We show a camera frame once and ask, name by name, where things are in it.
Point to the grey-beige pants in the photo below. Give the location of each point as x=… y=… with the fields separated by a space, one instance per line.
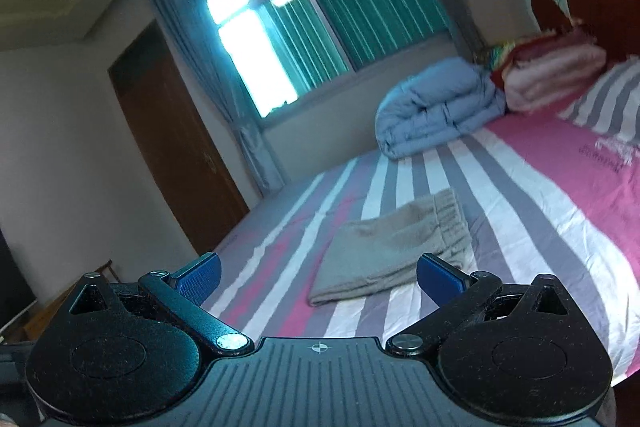
x=380 y=252

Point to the brown wooden door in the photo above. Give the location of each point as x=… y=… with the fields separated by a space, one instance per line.
x=170 y=147

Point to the folded blue duvet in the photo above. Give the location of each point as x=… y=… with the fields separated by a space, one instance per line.
x=440 y=107

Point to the grey white striped pillow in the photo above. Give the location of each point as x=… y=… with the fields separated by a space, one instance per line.
x=607 y=97

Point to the green-tinted window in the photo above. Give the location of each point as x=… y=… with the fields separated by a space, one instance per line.
x=325 y=22

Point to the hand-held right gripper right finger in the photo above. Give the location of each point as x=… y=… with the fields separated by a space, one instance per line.
x=440 y=281

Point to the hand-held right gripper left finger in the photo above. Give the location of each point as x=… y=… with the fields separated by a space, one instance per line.
x=200 y=281

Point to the folded pink blanket stack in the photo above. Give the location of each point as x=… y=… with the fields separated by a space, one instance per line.
x=550 y=72

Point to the pink grey white striped bedsheet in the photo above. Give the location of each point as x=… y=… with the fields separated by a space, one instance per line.
x=525 y=187

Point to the colourful patterned cloth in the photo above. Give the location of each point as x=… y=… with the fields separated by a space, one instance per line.
x=495 y=54

